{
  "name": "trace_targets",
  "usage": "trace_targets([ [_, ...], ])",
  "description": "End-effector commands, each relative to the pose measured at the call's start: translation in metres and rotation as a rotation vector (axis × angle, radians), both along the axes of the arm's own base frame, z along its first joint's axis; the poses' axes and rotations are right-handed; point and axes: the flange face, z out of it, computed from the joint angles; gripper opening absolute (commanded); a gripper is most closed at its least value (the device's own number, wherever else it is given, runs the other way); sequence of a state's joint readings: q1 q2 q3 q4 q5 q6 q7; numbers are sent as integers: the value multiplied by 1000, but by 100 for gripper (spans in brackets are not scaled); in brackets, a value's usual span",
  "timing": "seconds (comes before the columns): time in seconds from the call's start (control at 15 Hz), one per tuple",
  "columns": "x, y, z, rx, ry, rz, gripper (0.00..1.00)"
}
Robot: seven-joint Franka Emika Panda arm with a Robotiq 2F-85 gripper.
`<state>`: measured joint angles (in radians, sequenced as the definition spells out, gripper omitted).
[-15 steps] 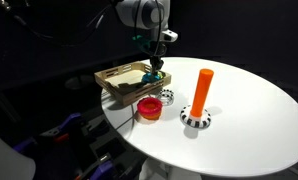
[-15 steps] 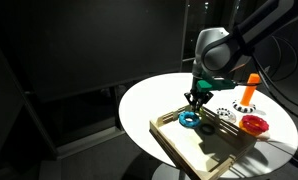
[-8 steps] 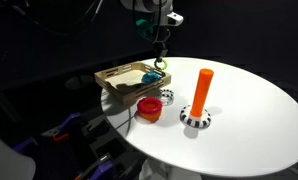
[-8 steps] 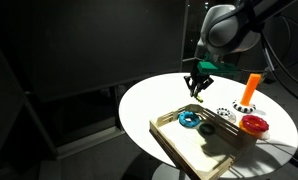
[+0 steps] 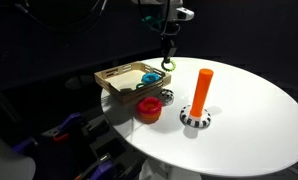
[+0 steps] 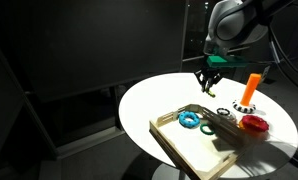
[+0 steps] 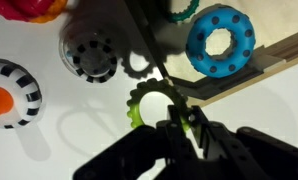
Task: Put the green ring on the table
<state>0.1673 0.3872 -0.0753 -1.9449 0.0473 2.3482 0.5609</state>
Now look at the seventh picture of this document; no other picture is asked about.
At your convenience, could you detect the white black orange ring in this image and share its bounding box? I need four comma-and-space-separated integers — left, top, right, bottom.
0, 58, 43, 130

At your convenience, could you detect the clear ring with striped band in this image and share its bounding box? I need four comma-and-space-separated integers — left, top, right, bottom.
58, 21, 119, 84

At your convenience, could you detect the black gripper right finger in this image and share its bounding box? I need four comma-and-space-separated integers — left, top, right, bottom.
188, 105, 298, 180

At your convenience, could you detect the lime green knobbed ring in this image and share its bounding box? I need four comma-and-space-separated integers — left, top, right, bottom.
126, 78, 193, 133

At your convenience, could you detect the red ribbed ring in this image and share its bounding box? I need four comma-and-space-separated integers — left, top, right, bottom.
0, 0, 55, 23

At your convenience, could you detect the blue dotted ring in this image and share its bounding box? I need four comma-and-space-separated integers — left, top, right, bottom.
185, 4, 257, 79

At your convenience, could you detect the wooden slatted tray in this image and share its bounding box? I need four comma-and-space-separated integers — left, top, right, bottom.
123, 0, 298, 108

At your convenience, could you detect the dark teal ridged ring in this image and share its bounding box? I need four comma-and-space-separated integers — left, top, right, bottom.
162, 0, 201, 24

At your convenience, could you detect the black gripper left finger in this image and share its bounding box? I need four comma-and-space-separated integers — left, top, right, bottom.
72, 104, 190, 180

